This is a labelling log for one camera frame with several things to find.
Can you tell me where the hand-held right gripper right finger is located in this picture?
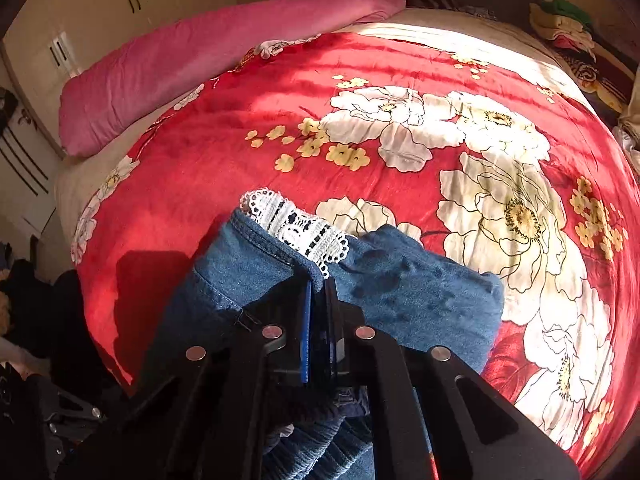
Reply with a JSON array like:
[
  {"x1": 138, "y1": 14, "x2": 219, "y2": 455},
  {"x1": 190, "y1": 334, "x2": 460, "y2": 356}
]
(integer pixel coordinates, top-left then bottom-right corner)
[{"x1": 316, "y1": 276, "x2": 582, "y2": 480}]

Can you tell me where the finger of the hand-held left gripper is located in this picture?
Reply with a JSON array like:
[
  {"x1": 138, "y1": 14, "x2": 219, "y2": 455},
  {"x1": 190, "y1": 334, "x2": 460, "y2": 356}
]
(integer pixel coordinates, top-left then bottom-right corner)
[{"x1": 25, "y1": 375, "x2": 107, "y2": 461}]

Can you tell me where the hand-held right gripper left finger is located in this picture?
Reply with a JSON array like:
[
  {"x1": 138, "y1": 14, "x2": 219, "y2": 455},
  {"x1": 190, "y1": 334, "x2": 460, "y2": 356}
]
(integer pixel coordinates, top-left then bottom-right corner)
[{"x1": 55, "y1": 279, "x2": 315, "y2": 480}]

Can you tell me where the blue denim pants lace hem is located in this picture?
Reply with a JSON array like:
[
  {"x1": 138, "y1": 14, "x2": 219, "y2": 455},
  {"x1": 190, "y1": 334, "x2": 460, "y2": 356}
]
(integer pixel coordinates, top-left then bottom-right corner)
[{"x1": 134, "y1": 187, "x2": 506, "y2": 480}]

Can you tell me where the dark clothes heap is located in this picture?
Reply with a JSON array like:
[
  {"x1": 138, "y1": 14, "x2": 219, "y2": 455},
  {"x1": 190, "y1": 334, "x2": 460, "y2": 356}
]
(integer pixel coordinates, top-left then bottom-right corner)
[{"x1": 0, "y1": 257, "x2": 118, "y2": 393}]

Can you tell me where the red floral blanket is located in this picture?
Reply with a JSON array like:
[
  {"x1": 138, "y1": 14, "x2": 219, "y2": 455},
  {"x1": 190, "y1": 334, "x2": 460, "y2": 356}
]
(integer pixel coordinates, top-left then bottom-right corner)
[{"x1": 70, "y1": 30, "x2": 640, "y2": 480}]

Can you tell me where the pink quilt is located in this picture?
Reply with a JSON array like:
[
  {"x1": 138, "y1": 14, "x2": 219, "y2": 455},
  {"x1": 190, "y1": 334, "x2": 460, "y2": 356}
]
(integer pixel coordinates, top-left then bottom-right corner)
[{"x1": 58, "y1": 0, "x2": 407, "y2": 157}]

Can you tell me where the blue patterned cloth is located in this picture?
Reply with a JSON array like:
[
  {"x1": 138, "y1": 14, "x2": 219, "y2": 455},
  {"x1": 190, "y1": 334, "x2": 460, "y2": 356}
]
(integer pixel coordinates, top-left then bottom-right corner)
[{"x1": 459, "y1": 4, "x2": 498, "y2": 20}]

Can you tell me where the cream curtain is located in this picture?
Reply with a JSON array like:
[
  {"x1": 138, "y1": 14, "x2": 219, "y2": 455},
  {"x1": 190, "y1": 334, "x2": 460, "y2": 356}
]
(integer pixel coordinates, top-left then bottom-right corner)
[{"x1": 616, "y1": 102, "x2": 640, "y2": 171}]

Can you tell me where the cream wardrobe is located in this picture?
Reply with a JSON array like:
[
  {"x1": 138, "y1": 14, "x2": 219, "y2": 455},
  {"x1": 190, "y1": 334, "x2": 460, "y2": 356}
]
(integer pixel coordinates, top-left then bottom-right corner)
[{"x1": 1, "y1": 0, "x2": 277, "y2": 147}]

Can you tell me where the pile of folded clothes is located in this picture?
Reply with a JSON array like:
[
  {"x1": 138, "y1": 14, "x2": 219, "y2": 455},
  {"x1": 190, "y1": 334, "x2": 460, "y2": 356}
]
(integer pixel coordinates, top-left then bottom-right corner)
[{"x1": 529, "y1": 0, "x2": 632, "y2": 113}]

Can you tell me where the white cabinet with long handles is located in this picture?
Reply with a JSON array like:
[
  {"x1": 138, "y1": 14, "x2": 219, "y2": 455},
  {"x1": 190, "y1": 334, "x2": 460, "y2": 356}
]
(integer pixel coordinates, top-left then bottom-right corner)
[{"x1": 0, "y1": 55, "x2": 67, "y2": 263}]

